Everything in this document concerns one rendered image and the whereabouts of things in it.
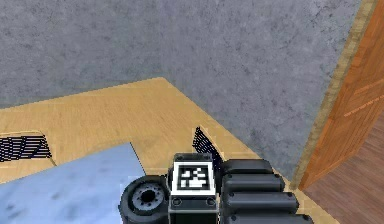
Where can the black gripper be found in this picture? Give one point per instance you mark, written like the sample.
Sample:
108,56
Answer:
146,200

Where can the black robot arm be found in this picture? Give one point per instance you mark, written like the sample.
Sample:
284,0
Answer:
253,193

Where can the brown wooden room door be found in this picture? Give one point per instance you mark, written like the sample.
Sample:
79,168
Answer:
353,110

